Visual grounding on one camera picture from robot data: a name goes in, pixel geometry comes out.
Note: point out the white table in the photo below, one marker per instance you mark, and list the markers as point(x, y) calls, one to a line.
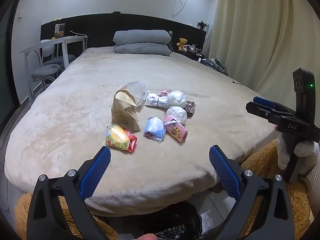
point(55, 41)

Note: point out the grey cushioned metal chair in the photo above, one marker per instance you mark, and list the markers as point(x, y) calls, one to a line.
point(58, 60)
point(45, 71)

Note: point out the clear plastic bag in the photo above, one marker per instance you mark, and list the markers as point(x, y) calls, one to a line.
point(137, 88)

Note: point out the dark winged figurine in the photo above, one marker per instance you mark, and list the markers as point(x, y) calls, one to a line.
point(202, 25)

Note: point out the black lined trash bin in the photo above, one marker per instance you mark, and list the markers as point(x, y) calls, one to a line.
point(175, 220)

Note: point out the brown teddy bear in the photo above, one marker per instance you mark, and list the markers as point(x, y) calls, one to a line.
point(182, 43)

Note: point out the person's right forearm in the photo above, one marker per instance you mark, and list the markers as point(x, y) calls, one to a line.
point(313, 190)

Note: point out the pink paw print wrapper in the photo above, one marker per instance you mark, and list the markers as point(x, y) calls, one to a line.
point(176, 131)

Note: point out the cardboard box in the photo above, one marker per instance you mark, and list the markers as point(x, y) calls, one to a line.
point(60, 30)

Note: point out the person's right leg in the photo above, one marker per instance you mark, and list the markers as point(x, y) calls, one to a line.
point(262, 157)

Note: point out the light blue wrapper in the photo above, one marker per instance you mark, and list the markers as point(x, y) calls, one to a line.
point(154, 127)

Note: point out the beige paper bag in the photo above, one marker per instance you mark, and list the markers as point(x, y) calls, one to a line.
point(125, 116)

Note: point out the black headboard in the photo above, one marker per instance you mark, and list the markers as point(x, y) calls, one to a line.
point(100, 27)

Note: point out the cream curtain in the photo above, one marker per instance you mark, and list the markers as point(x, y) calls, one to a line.
point(250, 30)

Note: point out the grey pillow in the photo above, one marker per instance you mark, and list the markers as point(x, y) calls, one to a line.
point(142, 37)
point(142, 49)

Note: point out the person's right hand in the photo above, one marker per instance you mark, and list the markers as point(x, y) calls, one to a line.
point(307, 155)

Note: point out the white labelled wrapper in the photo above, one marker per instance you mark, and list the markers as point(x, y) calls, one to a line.
point(156, 101)

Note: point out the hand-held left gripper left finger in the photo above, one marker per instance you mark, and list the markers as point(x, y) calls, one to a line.
point(96, 172)

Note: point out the yellow green snack packet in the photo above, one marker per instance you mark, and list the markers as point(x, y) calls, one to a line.
point(116, 137)

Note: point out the dark brown wrapper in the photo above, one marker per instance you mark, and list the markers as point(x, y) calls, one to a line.
point(190, 107)

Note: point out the dark nightstand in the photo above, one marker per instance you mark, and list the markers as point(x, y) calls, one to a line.
point(191, 53)

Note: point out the red snack packet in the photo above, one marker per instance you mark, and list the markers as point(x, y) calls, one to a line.
point(132, 143)

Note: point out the white plastic bag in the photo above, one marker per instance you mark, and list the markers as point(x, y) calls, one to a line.
point(176, 115)
point(176, 98)

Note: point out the person's left hand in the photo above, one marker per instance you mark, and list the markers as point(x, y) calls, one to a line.
point(146, 237)

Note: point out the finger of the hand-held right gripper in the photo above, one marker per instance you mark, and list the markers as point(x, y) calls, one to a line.
point(260, 113)
point(263, 102)

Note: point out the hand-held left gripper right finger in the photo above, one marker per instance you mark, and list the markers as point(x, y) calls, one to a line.
point(225, 172)

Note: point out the pile of clothes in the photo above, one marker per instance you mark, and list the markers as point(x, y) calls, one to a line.
point(215, 64)

